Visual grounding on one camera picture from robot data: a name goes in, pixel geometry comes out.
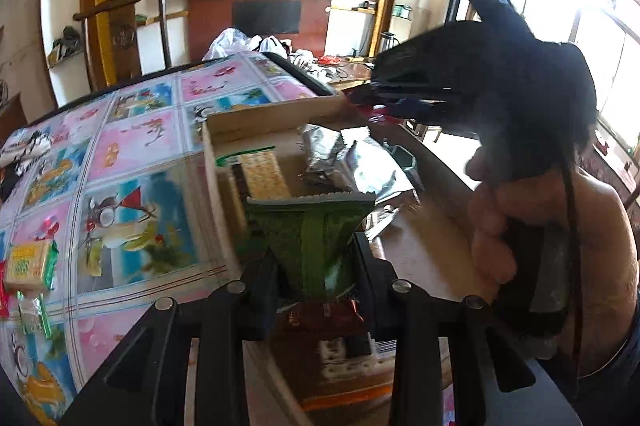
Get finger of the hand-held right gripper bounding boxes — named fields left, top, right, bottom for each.
left=369, top=78, right=453, bottom=102
left=382, top=98, right=453, bottom=123

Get wooden side table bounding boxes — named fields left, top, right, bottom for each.
left=295, top=56, right=381, bottom=96

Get steel electric kettle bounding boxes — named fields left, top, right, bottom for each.
left=377, top=31, right=401, bottom=57

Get dark red snack packet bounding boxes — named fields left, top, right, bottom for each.
left=272, top=298, right=368, bottom=342

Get orange white snack packet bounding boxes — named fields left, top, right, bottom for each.
left=300, top=336, right=396, bottom=412

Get dark green plastic container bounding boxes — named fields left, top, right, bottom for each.
left=385, top=145, right=418, bottom=187

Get clear green edged snack packet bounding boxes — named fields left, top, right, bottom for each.
left=16, top=290, right=53, bottom=339

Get person's right forearm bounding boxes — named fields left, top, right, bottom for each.
left=565, top=168, right=640, bottom=379

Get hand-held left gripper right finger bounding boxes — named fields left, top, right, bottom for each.
left=351, top=231, right=538, bottom=426

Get wooden chair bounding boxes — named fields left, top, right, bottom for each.
left=72, top=0, right=177, bottom=92

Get person's right hand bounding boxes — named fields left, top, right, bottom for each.
left=465, top=146, right=531, bottom=285

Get small red snack packet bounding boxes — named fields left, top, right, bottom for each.
left=342, top=86, right=388, bottom=114

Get printed floral tablecloth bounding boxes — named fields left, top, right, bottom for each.
left=0, top=51, right=336, bottom=426

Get cardboard box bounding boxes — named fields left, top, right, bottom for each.
left=201, top=95, right=495, bottom=426

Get red brown television cabinet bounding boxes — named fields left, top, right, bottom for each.
left=187, top=0, right=333, bottom=59

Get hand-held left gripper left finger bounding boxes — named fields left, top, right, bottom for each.
left=62, top=253, right=281, bottom=426

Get silver foil snack packet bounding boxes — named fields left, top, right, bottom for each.
left=362, top=201, right=422, bottom=243
left=299, top=123, right=351, bottom=187
left=340, top=126, right=416, bottom=207

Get yellow cracker packet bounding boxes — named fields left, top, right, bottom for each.
left=4, top=240, right=60, bottom=294

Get black white snack packet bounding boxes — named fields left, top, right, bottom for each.
left=0, top=128, right=51, bottom=202

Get white plastic bag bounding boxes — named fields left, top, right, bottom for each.
left=257, top=35, right=293, bottom=58
left=201, top=27, right=261, bottom=61

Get long cracker packet green ends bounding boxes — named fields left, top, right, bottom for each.
left=216, top=146, right=293, bottom=207

